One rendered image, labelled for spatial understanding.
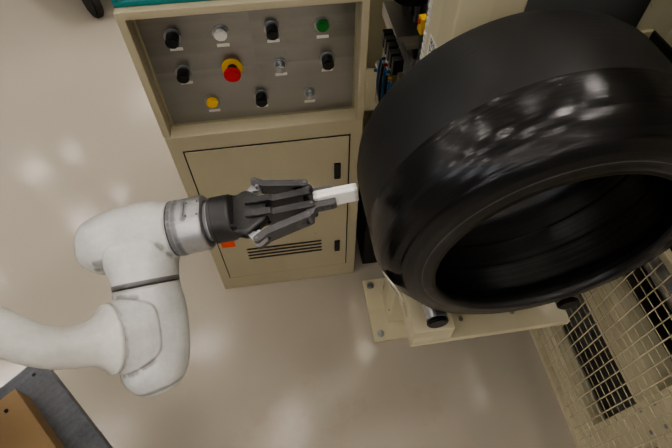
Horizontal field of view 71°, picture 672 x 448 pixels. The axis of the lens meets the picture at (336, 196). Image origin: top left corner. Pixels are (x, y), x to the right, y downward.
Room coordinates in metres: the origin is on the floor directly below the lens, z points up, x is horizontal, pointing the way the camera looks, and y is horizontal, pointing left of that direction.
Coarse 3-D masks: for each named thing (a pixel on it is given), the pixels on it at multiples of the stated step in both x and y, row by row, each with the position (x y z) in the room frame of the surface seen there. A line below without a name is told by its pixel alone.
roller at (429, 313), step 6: (426, 306) 0.41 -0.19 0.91; (426, 312) 0.40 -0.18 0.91; (432, 312) 0.40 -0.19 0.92; (438, 312) 0.40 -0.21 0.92; (444, 312) 0.40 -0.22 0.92; (426, 318) 0.39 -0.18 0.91; (432, 318) 0.39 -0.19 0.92; (438, 318) 0.38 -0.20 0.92; (444, 318) 0.39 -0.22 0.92; (432, 324) 0.38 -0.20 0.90; (438, 324) 0.38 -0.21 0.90; (444, 324) 0.38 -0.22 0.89
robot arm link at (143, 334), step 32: (160, 288) 0.33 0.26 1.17; (0, 320) 0.24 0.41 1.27; (32, 320) 0.25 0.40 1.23; (96, 320) 0.27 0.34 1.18; (128, 320) 0.27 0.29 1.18; (160, 320) 0.28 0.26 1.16; (0, 352) 0.20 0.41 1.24; (32, 352) 0.21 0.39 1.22; (64, 352) 0.22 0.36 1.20; (96, 352) 0.23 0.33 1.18; (128, 352) 0.23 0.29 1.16; (160, 352) 0.24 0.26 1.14; (128, 384) 0.20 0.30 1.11; (160, 384) 0.20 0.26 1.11
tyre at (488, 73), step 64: (448, 64) 0.57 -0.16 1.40; (512, 64) 0.52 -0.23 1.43; (576, 64) 0.50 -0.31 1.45; (640, 64) 0.51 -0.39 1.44; (384, 128) 0.54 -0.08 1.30; (448, 128) 0.46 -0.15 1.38; (512, 128) 0.42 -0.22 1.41; (576, 128) 0.41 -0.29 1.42; (640, 128) 0.41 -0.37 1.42; (384, 192) 0.44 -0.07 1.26; (448, 192) 0.39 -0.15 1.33; (512, 192) 0.37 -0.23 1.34; (576, 192) 0.64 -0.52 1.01; (640, 192) 0.56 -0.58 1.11; (384, 256) 0.39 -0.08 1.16; (448, 256) 0.53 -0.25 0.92; (512, 256) 0.53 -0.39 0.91; (576, 256) 0.50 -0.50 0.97; (640, 256) 0.42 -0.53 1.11
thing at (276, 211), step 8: (312, 200) 0.45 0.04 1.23; (264, 208) 0.43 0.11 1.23; (272, 208) 0.44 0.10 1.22; (280, 208) 0.44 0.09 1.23; (288, 208) 0.43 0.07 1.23; (296, 208) 0.43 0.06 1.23; (304, 208) 0.43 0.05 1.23; (248, 216) 0.42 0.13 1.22; (256, 216) 0.42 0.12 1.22; (272, 216) 0.43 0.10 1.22; (280, 216) 0.43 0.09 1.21; (288, 216) 0.43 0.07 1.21; (272, 224) 0.43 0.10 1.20
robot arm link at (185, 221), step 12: (168, 204) 0.44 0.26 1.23; (180, 204) 0.44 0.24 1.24; (192, 204) 0.44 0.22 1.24; (204, 204) 0.44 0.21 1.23; (168, 216) 0.41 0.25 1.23; (180, 216) 0.41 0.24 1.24; (192, 216) 0.41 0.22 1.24; (204, 216) 0.42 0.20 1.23; (168, 228) 0.40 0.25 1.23; (180, 228) 0.40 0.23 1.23; (192, 228) 0.40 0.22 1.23; (204, 228) 0.40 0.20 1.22; (180, 240) 0.39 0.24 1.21; (192, 240) 0.39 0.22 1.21; (204, 240) 0.39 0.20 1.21; (180, 252) 0.38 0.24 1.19; (192, 252) 0.38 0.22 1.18
